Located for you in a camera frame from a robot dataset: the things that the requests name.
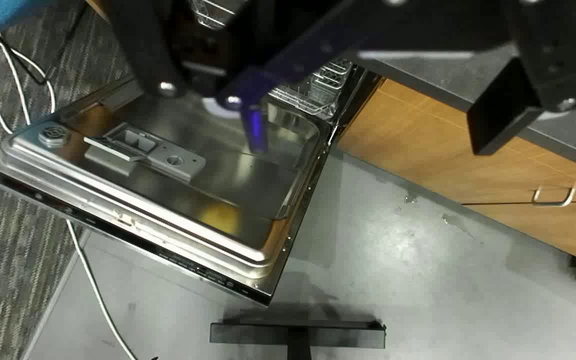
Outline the lower dishwasher wire rack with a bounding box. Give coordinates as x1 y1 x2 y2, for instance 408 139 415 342
267 58 359 124

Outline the metal base cabinet handle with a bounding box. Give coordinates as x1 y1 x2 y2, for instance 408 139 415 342
532 181 576 207

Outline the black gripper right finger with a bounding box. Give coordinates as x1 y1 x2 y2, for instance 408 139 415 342
466 0 576 156

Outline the thin black cable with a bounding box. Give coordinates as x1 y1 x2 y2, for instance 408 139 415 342
0 0 94 87

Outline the white power cable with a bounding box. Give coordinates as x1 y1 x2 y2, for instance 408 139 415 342
0 29 143 360

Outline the stainless steel dishwasher door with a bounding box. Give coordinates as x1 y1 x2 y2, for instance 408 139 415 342
0 71 371 308

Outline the wooden base cabinet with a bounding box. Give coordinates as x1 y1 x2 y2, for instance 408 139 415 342
337 76 576 267

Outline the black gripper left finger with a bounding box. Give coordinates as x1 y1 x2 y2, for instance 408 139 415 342
107 0 504 156

